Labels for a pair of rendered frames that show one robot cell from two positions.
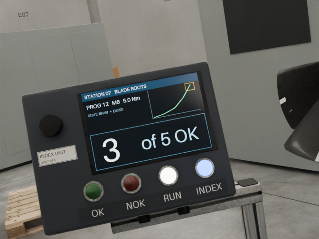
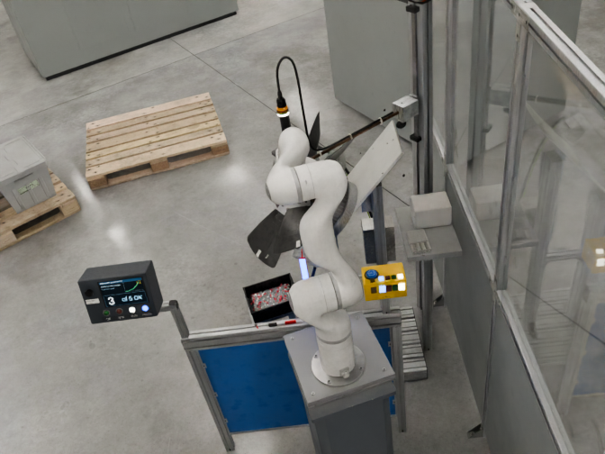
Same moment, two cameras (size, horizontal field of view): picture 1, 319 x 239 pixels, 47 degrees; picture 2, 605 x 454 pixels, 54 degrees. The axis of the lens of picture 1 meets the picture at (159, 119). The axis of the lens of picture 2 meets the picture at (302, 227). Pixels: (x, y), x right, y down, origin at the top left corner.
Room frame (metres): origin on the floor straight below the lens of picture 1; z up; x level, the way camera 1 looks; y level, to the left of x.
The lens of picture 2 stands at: (-1.02, -0.94, 2.67)
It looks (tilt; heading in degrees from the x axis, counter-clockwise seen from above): 39 degrees down; 9
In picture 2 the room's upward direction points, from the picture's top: 10 degrees counter-clockwise
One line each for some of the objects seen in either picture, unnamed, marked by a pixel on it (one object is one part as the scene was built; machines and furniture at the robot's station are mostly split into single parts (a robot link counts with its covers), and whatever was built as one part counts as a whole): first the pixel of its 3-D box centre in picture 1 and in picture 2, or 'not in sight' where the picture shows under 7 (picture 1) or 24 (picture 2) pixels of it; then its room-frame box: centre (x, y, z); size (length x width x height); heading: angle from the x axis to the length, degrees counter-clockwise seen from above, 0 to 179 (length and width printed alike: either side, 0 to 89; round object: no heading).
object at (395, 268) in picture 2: not in sight; (383, 282); (0.63, -0.94, 1.02); 0.16 x 0.10 x 0.11; 95
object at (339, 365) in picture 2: not in sight; (336, 348); (0.29, -0.76, 1.06); 0.19 x 0.19 x 0.18
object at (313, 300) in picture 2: not in sight; (320, 308); (0.28, -0.73, 1.27); 0.19 x 0.12 x 0.24; 107
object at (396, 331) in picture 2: not in sight; (399, 380); (0.63, -0.98, 0.39); 0.04 x 0.04 x 0.78; 5
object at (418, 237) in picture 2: not in sight; (418, 241); (1.02, -1.11, 0.87); 0.15 x 0.09 x 0.02; 8
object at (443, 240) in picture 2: not in sight; (426, 231); (1.12, -1.16, 0.85); 0.36 x 0.24 x 0.03; 5
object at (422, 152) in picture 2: not in sight; (422, 183); (1.42, -1.17, 0.90); 0.08 x 0.06 x 1.80; 40
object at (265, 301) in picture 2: not in sight; (272, 300); (0.75, -0.46, 0.83); 0.19 x 0.14 x 0.04; 110
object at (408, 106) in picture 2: not in sight; (406, 107); (1.36, -1.10, 1.36); 0.10 x 0.07 x 0.09; 130
